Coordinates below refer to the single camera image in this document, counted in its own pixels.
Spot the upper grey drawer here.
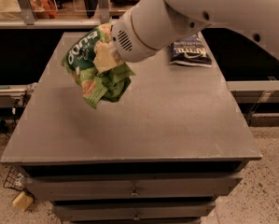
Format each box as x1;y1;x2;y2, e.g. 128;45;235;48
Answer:
22;173;242;201

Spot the black wire basket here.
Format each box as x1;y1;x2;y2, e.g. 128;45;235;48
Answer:
3;167;24;191

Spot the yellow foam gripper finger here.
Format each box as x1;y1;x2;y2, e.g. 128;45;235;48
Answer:
93;41;124;73

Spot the green rice chip bag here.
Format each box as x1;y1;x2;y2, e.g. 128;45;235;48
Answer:
62;23;134;108

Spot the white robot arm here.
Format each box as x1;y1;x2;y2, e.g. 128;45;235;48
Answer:
110;0;279;63

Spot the orange white plastic bag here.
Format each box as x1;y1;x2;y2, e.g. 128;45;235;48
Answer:
29;0;57;19

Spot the dark blue chip bag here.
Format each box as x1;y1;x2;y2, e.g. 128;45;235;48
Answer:
170;34;212;67

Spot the metal shelf rail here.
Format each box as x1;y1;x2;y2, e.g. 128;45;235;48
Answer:
0;0;110;29

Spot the lower grey drawer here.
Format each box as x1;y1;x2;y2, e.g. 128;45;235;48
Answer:
53;203;216;221

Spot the yellow sponge block on floor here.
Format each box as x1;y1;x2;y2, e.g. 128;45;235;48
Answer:
12;191;34;212

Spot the grey drawer cabinet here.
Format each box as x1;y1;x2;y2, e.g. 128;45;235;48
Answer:
1;33;261;224

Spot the grey drawer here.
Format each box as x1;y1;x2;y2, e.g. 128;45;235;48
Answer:
22;173;242;201
53;203;216;221

